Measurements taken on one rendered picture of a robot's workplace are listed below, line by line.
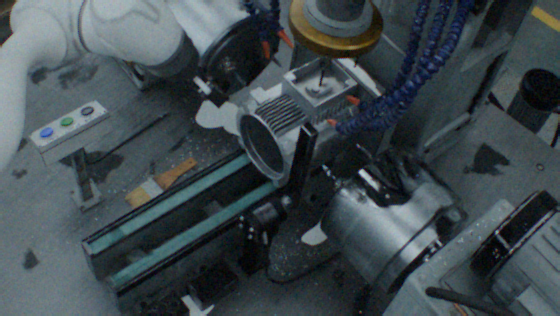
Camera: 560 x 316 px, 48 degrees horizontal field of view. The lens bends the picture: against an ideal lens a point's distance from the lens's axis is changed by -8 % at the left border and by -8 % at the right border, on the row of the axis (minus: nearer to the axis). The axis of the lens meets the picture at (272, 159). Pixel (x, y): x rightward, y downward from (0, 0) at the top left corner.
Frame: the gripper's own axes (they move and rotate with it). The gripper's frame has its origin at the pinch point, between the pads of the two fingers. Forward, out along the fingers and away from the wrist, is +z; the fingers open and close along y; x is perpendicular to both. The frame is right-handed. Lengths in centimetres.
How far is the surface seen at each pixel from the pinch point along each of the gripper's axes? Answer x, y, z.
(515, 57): -115, 18, 203
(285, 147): -2.7, -12.5, 12.5
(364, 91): -22.5, -13.2, 18.0
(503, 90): -77, -7, 132
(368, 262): 0.6, -40.8, 13.3
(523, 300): -14, -66, -7
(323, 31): -22.2, -8.7, -5.4
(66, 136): 28.1, 15.9, -3.5
